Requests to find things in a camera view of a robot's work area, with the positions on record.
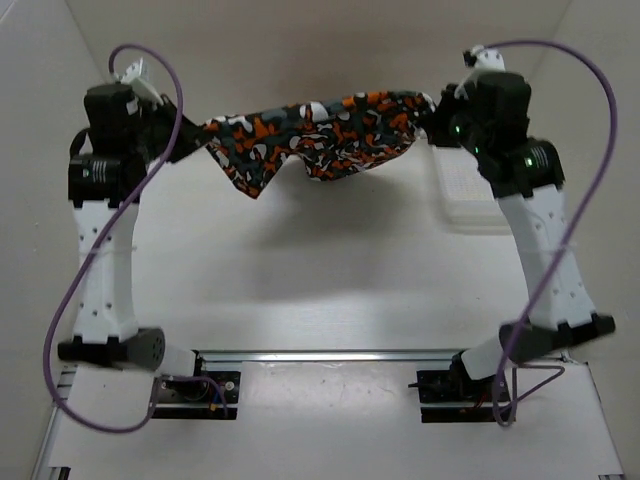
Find orange camouflage shorts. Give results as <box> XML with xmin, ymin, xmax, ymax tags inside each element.
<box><xmin>203</xmin><ymin>91</ymin><xmax>436</xmax><ymax>199</ymax></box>

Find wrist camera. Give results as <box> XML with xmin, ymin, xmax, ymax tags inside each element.
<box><xmin>118</xmin><ymin>58</ymin><xmax>163</xmax><ymax>105</ymax></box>
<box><xmin>454</xmin><ymin>45</ymin><xmax>506</xmax><ymax>99</ymax></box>

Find white plastic basket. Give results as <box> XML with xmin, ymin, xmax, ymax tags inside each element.
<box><xmin>432</xmin><ymin>147</ymin><xmax>511</xmax><ymax>235</ymax></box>

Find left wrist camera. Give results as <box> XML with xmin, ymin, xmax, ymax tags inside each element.
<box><xmin>118</xmin><ymin>58</ymin><xmax>163</xmax><ymax>105</ymax></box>

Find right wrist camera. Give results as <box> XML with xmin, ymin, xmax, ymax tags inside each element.
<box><xmin>454</xmin><ymin>45</ymin><xmax>506</xmax><ymax>99</ymax></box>

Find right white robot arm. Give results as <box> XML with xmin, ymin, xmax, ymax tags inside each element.
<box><xmin>428</xmin><ymin>70</ymin><xmax>616</xmax><ymax>400</ymax></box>

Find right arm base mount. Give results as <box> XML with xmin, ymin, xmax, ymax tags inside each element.
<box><xmin>408</xmin><ymin>352</ymin><xmax>515</xmax><ymax>424</ymax></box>

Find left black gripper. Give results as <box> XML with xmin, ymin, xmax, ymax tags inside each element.
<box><xmin>129</xmin><ymin>95</ymin><xmax>215</xmax><ymax>166</ymax></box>

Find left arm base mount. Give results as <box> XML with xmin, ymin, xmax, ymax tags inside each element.
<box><xmin>152</xmin><ymin>352</ymin><xmax>242</xmax><ymax>421</ymax></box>

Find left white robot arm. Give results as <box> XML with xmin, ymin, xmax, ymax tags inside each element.
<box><xmin>57</xmin><ymin>83</ymin><xmax>210</xmax><ymax>400</ymax></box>

